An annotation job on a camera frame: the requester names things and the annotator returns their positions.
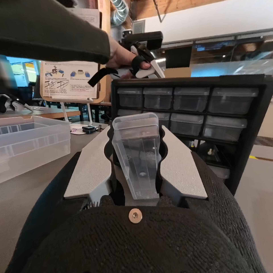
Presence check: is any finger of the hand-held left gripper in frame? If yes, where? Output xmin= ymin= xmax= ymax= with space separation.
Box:
xmin=150 ymin=59 xmax=166 ymax=79

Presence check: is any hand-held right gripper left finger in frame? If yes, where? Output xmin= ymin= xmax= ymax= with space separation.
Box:
xmin=64 ymin=125 xmax=115 ymax=202

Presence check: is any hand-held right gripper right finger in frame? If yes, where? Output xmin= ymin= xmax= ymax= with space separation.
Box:
xmin=156 ymin=125 xmax=208 ymax=205

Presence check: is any small clear plastic drawer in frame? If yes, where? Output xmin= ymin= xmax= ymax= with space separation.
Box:
xmin=111 ymin=112 xmax=162 ymax=200

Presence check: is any clear plastic storage bin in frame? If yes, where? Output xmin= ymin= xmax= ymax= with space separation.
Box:
xmin=0 ymin=115 xmax=71 ymax=184

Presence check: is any black drawer cabinet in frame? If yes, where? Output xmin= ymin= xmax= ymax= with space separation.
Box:
xmin=111 ymin=74 xmax=273 ymax=195

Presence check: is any person's left forearm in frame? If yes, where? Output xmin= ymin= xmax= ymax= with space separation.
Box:
xmin=0 ymin=0 xmax=111 ymax=65

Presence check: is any person's left hand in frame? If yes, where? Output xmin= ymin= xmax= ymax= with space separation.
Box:
xmin=106 ymin=39 xmax=151 ymax=79

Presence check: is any small beige board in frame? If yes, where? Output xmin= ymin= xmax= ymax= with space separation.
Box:
xmin=164 ymin=68 xmax=191 ymax=78

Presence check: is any black hanging panel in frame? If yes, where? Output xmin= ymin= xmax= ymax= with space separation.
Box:
xmin=165 ymin=46 xmax=192 ymax=69

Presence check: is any small black blue device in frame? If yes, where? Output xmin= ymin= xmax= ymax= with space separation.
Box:
xmin=82 ymin=125 xmax=102 ymax=134

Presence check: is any idle hand-held gripper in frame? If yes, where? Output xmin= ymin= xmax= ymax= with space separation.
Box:
xmin=0 ymin=94 xmax=34 ymax=113

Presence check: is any white wall vent grille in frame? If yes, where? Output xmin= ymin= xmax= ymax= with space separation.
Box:
xmin=132 ymin=20 xmax=146 ymax=34

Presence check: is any silver ventilation duct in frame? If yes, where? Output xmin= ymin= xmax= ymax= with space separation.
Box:
xmin=110 ymin=0 xmax=130 ymax=27

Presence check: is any white wire board stand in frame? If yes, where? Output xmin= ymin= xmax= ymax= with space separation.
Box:
xmin=60 ymin=101 xmax=94 ymax=135

